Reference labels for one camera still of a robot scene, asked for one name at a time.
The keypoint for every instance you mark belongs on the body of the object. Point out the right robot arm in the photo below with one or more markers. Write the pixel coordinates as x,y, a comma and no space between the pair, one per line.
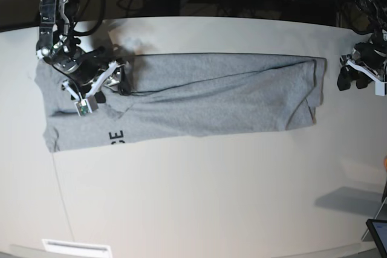
59,46

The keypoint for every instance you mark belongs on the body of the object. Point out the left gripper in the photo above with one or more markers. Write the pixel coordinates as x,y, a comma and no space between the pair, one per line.
371,55

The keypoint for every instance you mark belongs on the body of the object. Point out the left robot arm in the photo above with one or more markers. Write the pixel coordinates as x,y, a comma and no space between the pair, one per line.
375,11

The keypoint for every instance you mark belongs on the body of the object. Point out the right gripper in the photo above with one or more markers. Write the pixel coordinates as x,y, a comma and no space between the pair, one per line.
99,64

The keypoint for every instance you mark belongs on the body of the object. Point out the white paper label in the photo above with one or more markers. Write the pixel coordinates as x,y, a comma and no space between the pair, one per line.
49,243

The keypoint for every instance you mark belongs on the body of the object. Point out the grey T-shirt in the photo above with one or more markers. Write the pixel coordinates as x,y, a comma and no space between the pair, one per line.
188,94

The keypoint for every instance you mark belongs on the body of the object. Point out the black tablet screen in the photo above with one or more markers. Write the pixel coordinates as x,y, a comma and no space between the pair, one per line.
377,229

